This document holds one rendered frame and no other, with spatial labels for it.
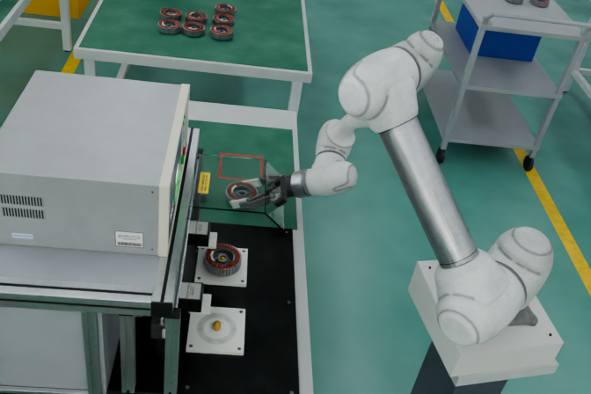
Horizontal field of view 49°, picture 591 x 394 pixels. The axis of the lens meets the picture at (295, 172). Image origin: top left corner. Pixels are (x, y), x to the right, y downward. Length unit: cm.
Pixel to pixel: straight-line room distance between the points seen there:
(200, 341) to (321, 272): 142
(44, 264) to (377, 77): 85
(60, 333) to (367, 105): 85
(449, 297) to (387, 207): 197
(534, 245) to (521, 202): 220
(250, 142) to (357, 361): 101
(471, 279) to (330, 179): 62
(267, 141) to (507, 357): 122
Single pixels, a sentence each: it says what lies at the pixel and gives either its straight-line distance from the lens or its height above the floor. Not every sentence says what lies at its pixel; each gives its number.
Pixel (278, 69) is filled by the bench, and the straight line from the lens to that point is 310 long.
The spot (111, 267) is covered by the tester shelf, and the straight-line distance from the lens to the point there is 150.
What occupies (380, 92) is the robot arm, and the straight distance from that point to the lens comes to 152.
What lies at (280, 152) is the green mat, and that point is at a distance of 251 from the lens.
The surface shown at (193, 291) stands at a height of 92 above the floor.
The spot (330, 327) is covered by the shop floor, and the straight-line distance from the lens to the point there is 290.
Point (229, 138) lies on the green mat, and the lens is 255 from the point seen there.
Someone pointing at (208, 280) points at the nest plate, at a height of 78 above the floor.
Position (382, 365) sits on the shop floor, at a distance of 283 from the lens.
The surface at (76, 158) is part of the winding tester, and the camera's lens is 147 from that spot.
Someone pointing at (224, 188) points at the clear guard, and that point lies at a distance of 179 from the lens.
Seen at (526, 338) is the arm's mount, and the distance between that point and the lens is 195.
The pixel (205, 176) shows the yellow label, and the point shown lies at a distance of 183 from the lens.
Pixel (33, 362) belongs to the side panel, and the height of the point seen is 87.
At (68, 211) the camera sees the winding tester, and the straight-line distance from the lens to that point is 147.
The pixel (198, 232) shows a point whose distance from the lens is 186.
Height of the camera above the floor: 218
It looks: 36 degrees down
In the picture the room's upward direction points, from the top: 10 degrees clockwise
